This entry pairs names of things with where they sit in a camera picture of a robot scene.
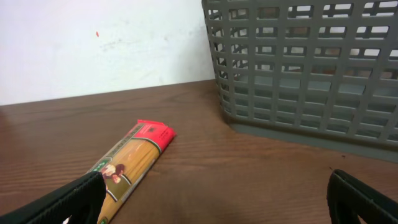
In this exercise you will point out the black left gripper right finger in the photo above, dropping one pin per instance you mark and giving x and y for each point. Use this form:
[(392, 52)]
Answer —
[(350, 201)]

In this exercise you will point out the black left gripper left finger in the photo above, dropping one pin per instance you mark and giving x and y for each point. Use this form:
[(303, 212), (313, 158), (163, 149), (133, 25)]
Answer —
[(79, 201)]

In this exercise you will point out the grey plastic basket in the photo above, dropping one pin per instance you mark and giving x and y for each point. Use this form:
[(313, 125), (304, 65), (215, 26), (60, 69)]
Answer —
[(322, 73)]

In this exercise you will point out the orange spaghetti packet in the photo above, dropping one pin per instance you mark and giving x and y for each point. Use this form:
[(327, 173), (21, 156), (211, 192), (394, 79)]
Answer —
[(128, 161)]

